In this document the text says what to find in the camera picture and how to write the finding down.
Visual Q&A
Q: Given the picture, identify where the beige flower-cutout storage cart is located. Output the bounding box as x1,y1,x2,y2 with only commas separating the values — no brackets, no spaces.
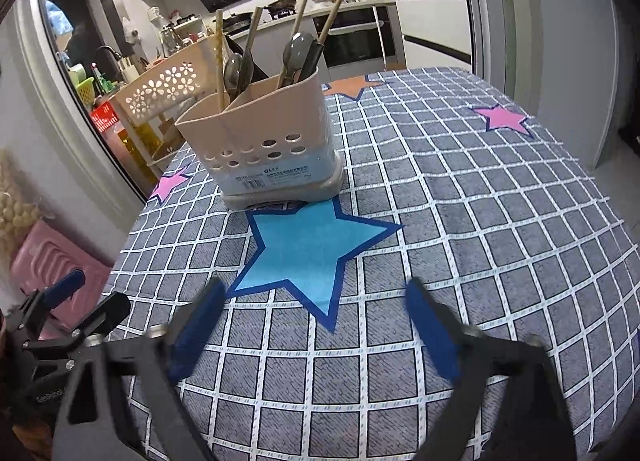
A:
108,36,219,178

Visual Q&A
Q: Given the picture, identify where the pink plastic case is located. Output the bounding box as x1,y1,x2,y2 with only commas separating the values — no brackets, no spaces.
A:
10,221,112,339

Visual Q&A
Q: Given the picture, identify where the black built-in oven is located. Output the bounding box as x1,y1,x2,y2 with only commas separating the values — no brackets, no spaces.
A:
323,6,396,68

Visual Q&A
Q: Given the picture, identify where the black pot on stove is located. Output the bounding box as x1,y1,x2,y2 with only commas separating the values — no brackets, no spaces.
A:
266,0,297,19

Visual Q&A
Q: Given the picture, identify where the grey checked star tablecloth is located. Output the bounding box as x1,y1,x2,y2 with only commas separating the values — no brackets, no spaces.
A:
98,66,640,461

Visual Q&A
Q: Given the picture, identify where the grey spoon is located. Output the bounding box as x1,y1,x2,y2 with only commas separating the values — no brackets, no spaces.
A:
277,0,314,88
224,53,243,102

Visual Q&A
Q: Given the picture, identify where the white refrigerator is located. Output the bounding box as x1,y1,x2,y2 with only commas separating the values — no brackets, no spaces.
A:
395,0,473,71

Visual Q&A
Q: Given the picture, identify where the plain wooden chopstick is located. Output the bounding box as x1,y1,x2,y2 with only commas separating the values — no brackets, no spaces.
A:
214,10,226,112

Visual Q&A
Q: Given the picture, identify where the black handled wooden chopstick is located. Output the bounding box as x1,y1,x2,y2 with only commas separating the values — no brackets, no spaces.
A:
298,0,344,82

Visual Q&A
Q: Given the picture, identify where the black wok on stove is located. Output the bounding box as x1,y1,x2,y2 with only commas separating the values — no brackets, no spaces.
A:
222,13,253,34

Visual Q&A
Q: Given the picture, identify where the bag of beige balls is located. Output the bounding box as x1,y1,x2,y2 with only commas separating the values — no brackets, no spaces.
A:
0,149,41,267

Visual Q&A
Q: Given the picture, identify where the beige plastic utensil holder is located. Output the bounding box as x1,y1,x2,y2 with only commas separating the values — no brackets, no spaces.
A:
176,72,343,210

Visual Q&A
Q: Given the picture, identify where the blue patterned wooden chopstick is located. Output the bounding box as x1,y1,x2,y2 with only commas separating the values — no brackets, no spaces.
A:
238,6,264,96

